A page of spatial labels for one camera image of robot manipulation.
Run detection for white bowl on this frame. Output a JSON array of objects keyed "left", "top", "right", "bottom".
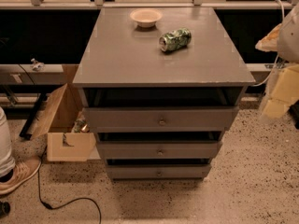
[{"left": 130, "top": 8, "right": 163, "bottom": 28}]

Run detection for black leaning bar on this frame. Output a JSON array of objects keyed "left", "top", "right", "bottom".
[{"left": 20, "top": 93, "right": 47, "bottom": 140}]

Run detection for black floor cable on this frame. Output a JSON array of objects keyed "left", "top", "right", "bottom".
[{"left": 36, "top": 147, "right": 103, "bottom": 224}]

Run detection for crushed green soda can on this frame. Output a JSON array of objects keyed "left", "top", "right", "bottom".
[{"left": 159, "top": 28, "right": 192, "bottom": 52}]

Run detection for open cardboard box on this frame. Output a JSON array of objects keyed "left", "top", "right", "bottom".
[{"left": 31, "top": 65, "right": 96, "bottom": 161}]

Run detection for grey drawer cabinet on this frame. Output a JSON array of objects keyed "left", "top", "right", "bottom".
[{"left": 73, "top": 7, "right": 254, "bottom": 166}]

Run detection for grey bottom drawer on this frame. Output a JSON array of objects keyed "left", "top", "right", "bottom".
[{"left": 106, "top": 164, "right": 211, "bottom": 179}]

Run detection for grey top drawer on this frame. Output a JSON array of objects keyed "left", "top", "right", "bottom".
[{"left": 83, "top": 107, "right": 238, "bottom": 133}]

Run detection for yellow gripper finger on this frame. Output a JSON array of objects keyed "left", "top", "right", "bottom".
[
  {"left": 261, "top": 64, "right": 299, "bottom": 119},
  {"left": 255, "top": 24, "right": 281, "bottom": 52}
]

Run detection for white cable on right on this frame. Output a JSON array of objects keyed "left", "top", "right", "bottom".
[{"left": 251, "top": 0, "right": 286, "bottom": 88}]

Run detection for small clear object on ledge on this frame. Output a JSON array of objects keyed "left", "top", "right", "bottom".
[{"left": 31, "top": 58, "right": 45, "bottom": 72}]

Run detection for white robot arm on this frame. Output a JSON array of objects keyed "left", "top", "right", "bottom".
[{"left": 255, "top": 4, "right": 299, "bottom": 120}]

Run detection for tan sneaker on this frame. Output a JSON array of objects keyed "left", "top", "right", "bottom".
[{"left": 0, "top": 156, "right": 41, "bottom": 195}]

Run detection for black object floor corner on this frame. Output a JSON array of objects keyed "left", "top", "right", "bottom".
[{"left": 0, "top": 202, "right": 10, "bottom": 217}]

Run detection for cans inside cardboard box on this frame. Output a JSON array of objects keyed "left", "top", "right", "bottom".
[{"left": 72, "top": 119, "right": 90, "bottom": 133}]

